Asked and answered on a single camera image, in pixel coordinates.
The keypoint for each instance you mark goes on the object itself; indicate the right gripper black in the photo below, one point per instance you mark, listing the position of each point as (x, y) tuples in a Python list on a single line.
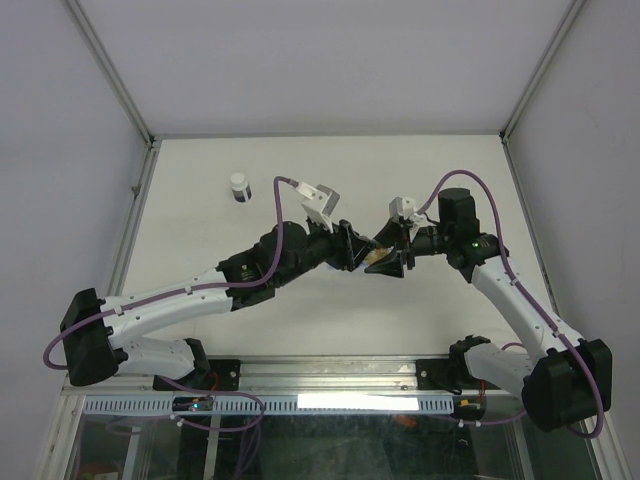
[(391, 265)]

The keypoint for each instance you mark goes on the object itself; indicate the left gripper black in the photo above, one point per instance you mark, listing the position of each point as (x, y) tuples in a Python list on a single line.
[(344, 240)]

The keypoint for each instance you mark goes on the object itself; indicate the amber pill bottle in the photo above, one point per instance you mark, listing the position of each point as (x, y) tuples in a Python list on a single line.
[(376, 252)]

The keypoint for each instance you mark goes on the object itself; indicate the white cap pill bottle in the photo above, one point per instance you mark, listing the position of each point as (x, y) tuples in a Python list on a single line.
[(240, 187)]

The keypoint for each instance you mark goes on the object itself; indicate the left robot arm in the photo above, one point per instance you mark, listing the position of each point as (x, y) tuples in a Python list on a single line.
[(108, 336)]

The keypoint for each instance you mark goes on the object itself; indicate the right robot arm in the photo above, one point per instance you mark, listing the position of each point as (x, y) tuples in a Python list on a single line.
[(560, 377)]

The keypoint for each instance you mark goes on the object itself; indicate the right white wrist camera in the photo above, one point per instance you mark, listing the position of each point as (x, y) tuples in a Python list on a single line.
[(405, 210)]

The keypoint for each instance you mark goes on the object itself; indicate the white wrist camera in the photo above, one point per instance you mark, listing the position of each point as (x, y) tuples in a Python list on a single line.
[(318, 203), (405, 210)]

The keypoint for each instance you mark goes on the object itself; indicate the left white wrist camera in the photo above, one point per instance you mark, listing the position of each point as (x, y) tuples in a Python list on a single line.
[(318, 203)]

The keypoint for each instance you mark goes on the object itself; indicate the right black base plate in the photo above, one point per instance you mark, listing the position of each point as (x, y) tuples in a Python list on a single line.
[(433, 374)]

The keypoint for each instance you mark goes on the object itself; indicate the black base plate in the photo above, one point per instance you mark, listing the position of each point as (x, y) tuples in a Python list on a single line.
[(217, 374), (433, 374)]

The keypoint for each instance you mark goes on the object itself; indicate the aluminium mounting rail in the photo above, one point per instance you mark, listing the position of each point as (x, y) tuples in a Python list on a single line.
[(282, 375)]

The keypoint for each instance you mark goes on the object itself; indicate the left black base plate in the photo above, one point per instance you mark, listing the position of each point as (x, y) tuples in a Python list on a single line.
[(217, 374)]

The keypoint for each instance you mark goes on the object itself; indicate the slotted grey cable duct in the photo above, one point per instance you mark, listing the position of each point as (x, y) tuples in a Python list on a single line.
[(306, 403)]

